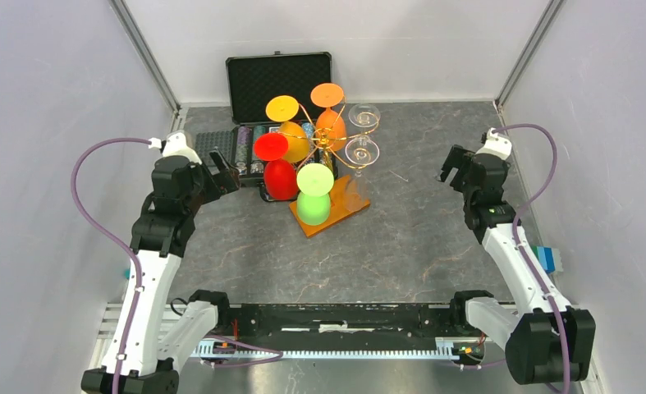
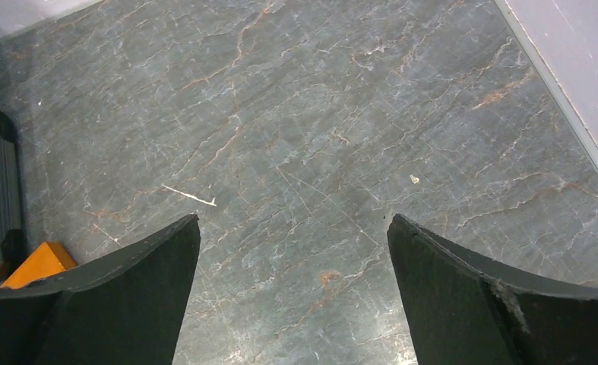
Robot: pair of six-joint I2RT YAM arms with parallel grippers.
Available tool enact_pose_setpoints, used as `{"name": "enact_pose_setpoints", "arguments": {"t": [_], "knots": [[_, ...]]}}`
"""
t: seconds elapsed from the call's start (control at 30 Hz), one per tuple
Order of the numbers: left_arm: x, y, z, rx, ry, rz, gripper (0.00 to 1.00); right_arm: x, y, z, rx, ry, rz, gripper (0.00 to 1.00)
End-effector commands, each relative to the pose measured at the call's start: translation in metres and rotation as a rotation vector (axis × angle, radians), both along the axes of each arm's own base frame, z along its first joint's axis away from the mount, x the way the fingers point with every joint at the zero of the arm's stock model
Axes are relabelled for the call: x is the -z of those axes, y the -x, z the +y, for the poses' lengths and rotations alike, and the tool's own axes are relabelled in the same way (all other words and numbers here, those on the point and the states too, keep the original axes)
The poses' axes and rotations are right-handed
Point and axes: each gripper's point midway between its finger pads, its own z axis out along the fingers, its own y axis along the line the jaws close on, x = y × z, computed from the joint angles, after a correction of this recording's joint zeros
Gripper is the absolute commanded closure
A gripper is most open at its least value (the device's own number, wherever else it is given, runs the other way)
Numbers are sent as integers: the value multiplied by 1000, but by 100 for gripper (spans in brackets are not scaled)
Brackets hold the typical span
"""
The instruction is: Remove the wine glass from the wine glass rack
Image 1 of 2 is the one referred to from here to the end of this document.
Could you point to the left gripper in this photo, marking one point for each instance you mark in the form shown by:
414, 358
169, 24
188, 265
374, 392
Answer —
223, 182

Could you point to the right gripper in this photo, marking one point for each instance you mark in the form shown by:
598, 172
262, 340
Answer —
459, 158

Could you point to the clear wine glass front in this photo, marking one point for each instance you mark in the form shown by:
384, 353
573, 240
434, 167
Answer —
361, 152

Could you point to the clear wine glass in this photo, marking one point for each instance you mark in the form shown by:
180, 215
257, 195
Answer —
364, 119
361, 152

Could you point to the clear wine glass back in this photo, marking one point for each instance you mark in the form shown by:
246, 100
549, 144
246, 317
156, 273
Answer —
364, 119

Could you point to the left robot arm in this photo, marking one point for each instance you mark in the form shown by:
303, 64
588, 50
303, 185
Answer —
139, 359

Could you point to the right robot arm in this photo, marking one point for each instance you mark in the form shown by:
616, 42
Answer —
547, 339

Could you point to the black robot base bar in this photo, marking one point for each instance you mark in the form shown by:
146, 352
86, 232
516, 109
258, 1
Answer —
330, 327

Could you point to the red wine glass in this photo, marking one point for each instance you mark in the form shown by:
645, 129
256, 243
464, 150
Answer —
279, 176

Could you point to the yellow wine glass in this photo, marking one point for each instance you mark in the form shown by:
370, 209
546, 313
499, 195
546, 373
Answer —
283, 109

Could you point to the green wine glass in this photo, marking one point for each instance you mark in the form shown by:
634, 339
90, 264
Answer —
313, 204

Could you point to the orange wine glass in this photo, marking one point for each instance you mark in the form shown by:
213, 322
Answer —
330, 123

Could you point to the orange wooden rack base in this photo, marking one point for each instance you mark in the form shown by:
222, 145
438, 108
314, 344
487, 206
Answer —
337, 212

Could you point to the black poker chip case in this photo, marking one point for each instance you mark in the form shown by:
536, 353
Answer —
264, 92

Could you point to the blue green toy blocks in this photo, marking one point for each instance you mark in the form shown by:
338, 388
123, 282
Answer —
549, 259

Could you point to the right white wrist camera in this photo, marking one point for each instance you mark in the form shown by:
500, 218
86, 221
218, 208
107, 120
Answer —
495, 144

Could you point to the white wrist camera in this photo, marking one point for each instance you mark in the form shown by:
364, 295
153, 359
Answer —
179, 143
495, 144

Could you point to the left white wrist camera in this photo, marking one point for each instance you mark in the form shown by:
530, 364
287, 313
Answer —
179, 143

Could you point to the gold wire glass rack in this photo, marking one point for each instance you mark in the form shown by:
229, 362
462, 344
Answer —
322, 145

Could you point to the white slotted cable duct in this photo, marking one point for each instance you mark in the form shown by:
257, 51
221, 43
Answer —
211, 349

